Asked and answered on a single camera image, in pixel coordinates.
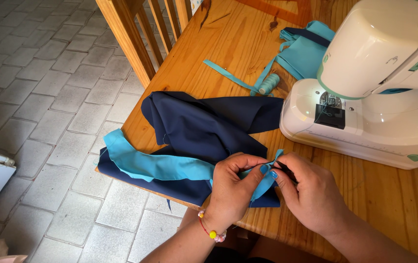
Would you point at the person's left hand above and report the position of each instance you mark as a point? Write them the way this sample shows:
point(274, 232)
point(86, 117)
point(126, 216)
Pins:
point(229, 190)

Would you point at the navy blue fabric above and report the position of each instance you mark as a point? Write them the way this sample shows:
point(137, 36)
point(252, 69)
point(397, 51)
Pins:
point(201, 128)

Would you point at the turquoise fabric band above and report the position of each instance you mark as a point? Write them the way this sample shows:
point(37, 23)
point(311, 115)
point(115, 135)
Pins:
point(158, 164)

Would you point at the small black tool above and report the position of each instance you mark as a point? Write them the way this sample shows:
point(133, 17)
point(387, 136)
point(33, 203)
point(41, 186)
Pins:
point(288, 171)

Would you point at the turquoise thread spool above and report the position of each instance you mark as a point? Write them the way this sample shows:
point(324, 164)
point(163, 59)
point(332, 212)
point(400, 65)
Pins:
point(269, 84)

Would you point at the narrow turquoise fabric strip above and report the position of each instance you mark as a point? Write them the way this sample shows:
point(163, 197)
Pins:
point(231, 77)

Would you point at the person's right hand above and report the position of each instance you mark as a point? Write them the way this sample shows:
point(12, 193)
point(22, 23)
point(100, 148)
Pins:
point(313, 199)

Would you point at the turquoise and navy fabric pile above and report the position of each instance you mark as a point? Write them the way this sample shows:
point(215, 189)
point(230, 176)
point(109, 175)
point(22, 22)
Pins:
point(304, 51)

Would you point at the white sewing machine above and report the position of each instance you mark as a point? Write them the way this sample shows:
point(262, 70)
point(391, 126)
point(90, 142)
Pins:
point(377, 120)

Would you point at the wooden chair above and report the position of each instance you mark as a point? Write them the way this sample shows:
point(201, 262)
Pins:
point(132, 36)

